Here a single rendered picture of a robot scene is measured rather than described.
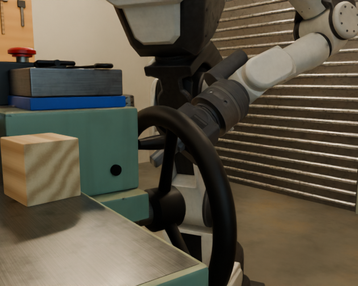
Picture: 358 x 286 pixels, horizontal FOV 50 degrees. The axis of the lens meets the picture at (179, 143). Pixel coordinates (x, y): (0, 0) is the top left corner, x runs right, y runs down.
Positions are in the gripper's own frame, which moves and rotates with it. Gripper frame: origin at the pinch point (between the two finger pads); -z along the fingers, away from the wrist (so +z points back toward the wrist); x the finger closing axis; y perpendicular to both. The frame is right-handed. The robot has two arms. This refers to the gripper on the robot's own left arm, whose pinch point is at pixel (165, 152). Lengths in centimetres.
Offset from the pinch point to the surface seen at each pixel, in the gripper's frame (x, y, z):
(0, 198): -7.9, 29.4, -25.2
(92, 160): -5.9, 22.5, -16.4
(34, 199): -10.6, 31.0, -23.6
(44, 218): -13.1, 32.6, -24.1
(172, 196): -9.6, 8.2, -8.1
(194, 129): -8.7, 18.8, -3.9
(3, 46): 271, -190, 61
